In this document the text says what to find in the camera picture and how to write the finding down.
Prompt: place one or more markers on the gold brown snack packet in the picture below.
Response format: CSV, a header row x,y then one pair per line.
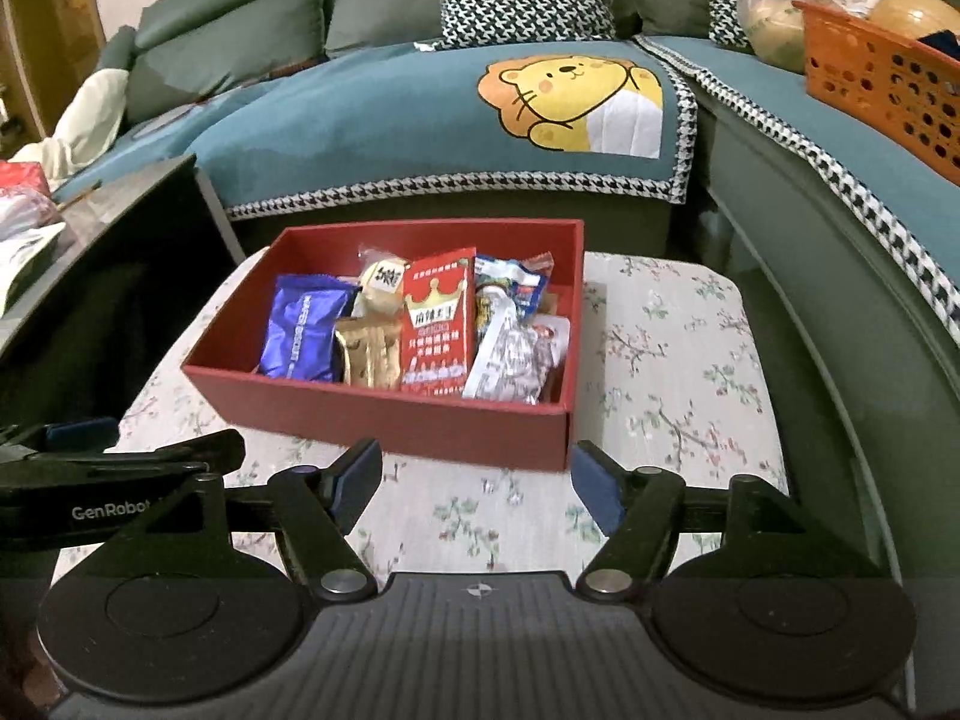
x,y
370,349

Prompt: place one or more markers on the green sofa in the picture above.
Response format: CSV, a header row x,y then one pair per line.
x,y
862,377

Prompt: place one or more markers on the dark blue wafer biscuit packet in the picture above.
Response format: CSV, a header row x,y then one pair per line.
x,y
299,341

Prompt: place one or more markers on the floral tablecloth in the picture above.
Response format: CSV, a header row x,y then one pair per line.
x,y
669,375

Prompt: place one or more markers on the teal houndstooth armrest cover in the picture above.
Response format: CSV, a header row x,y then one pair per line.
x,y
907,208

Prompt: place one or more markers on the orange plastic basket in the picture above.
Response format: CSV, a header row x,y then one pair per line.
x,y
902,88

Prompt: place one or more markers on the dark side table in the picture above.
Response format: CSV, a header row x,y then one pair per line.
x,y
139,258

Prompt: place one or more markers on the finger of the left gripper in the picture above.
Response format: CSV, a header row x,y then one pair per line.
x,y
88,435
222,452

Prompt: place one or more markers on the red crown snack packet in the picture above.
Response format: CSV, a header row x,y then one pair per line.
x,y
437,343

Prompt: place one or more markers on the cream white pillow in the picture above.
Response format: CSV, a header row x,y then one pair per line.
x,y
85,131

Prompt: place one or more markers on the blue white candy packet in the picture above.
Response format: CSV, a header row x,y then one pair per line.
x,y
510,286

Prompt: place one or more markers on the teal lion sofa cover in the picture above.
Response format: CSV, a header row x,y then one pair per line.
x,y
403,121

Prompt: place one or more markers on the clear bun pastry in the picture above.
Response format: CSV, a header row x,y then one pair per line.
x,y
381,283

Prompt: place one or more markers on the white silver snack packet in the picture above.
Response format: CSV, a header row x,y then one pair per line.
x,y
515,360

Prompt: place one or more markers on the red cardboard box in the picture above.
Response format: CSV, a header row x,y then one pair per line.
x,y
223,363

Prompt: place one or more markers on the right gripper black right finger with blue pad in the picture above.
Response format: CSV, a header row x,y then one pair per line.
x,y
637,511

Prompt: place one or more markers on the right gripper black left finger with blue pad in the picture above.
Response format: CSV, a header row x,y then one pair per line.
x,y
316,509

